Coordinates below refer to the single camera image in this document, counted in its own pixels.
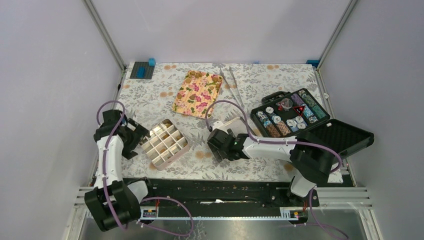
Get silver tin lid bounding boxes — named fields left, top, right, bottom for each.
left=224, top=117, right=248, bottom=137

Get compartmented metal chocolate tin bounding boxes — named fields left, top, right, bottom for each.
left=140, top=119, right=190, bottom=171

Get silver metal tongs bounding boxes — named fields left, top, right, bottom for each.
left=219, top=67, right=246, bottom=110

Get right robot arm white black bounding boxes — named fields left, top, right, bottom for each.
left=207, top=121, right=343, bottom=206

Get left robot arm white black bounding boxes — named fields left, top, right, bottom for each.
left=84, top=109, right=155, bottom=232

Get floral table mat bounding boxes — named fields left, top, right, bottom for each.
left=118, top=62, right=323, bottom=182

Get grey lego baseplate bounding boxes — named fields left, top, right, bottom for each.
left=129, top=61, right=155, bottom=80

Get floral rectangular tray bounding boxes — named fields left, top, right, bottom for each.
left=171, top=70, right=224, bottom=118

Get black poker chip case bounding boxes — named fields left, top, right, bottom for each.
left=250, top=88, right=374, bottom=159

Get clear plastic cup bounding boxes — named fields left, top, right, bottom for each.
left=279, top=98, right=293, bottom=111

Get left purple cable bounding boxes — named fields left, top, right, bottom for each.
left=96, top=100, right=129, bottom=232

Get purple cable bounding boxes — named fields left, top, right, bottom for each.
left=204, top=99, right=350, bottom=239
left=96, top=100, right=129, bottom=232

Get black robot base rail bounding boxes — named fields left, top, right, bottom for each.
left=140, top=177, right=320, bottom=218

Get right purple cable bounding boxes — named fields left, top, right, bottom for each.
left=204, top=99, right=350, bottom=239

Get blue corner bracket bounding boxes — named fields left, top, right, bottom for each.
left=305, top=59, right=320, bottom=68

